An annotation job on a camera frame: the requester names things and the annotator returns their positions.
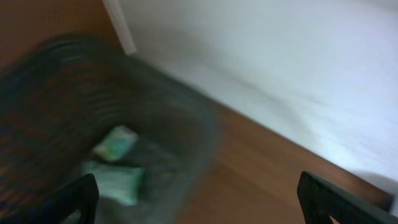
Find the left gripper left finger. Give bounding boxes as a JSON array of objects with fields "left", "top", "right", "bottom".
[{"left": 1, "top": 174, "right": 99, "bottom": 224}]

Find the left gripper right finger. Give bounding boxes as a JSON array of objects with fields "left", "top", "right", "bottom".
[{"left": 297, "top": 171, "right": 397, "bottom": 224}]

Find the teal wet wipes packet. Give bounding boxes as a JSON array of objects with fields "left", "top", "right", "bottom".
[{"left": 81, "top": 161, "right": 144, "bottom": 206}]

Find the small green tissue packet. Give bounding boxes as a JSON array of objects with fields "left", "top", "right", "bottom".
[{"left": 93, "top": 126, "right": 139, "bottom": 162}]

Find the grey plastic mesh basket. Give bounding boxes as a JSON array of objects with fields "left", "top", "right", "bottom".
[{"left": 1, "top": 35, "right": 218, "bottom": 223}]

